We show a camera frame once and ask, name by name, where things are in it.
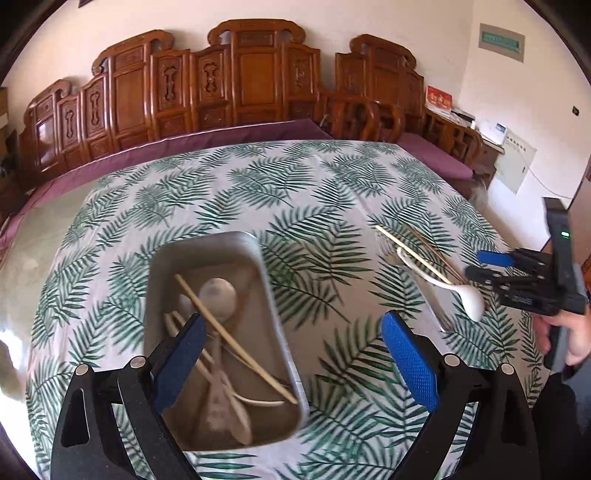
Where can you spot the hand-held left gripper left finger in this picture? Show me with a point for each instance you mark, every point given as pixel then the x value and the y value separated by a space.
pixel 178 364

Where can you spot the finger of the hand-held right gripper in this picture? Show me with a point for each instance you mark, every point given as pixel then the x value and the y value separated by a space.
pixel 508 282
pixel 496 259

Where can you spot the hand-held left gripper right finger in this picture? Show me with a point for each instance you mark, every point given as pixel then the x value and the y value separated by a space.
pixel 411 362

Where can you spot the white ceramic spoon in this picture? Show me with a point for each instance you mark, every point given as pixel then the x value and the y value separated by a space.
pixel 471 302

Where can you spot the light wooden chopstick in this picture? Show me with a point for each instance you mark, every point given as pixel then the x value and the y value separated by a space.
pixel 231 334
pixel 415 256

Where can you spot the round white spoon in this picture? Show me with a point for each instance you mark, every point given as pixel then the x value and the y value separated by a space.
pixel 217 295

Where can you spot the grey metal tray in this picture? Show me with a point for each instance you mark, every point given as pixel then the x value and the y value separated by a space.
pixel 268 406

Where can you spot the person's right hand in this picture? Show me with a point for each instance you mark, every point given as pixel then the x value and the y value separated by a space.
pixel 581 334

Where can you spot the grey feather duster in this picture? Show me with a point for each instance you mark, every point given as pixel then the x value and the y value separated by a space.
pixel 479 194

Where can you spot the wooden side table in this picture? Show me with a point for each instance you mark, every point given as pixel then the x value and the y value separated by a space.
pixel 485 152

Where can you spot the purple armchair cushion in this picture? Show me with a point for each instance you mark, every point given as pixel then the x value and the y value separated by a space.
pixel 434 154

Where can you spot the white desk device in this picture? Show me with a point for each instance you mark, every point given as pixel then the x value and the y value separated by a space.
pixel 493 131

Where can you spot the white papers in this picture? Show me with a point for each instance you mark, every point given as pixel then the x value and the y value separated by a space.
pixel 461 116

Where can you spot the person's dark clothing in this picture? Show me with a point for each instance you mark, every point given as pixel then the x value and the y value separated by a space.
pixel 561 429

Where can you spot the leaf print tablecloth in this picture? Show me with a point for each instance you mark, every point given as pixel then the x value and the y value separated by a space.
pixel 300 194

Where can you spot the carved wooden armchair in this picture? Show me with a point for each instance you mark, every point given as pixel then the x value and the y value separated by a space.
pixel 388 74

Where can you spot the purple sofa cushion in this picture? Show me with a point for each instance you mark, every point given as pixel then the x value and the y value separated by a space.
pixel 184 145

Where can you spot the carved wooden sofa bench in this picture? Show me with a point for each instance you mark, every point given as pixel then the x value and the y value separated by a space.
pixel 184 92

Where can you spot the beige wall panel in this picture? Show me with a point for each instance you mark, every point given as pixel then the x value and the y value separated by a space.
pixel 515 161

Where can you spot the grey wall box green label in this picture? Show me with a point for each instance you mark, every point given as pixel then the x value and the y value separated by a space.
pixel 502 42

